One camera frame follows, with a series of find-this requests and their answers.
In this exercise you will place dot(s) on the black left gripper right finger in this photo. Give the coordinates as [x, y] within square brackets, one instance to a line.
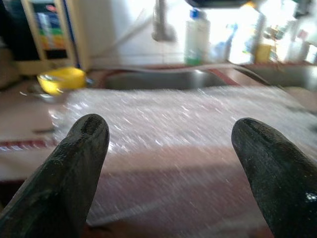
[277, 173]

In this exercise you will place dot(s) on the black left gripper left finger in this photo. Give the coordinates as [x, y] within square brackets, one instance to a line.
[62, 173]

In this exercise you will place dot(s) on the shiny steel bowl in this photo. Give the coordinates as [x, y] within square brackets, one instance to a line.
[44, 96]

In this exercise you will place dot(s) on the yellow plastic cup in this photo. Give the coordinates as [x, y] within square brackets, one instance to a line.
[62, 79]

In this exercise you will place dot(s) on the steel sink basin with dishes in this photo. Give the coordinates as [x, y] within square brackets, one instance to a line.
[284, 77]

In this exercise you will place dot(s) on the clear bubble wrap sheet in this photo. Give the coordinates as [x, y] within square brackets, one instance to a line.
[161, 119]

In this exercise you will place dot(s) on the yellow sponge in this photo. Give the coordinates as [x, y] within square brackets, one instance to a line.
[263, 53]

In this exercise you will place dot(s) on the beige water ionizer machine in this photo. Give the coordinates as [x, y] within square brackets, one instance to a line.
[49, 29]

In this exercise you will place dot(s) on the clear soap bottle blue cap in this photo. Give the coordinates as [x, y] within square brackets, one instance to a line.
[196, 37]

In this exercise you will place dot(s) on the grey metal water spout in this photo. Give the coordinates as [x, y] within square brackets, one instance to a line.
[162, 24]

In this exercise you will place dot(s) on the black frying pan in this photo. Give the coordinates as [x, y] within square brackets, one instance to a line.
[215, 2]

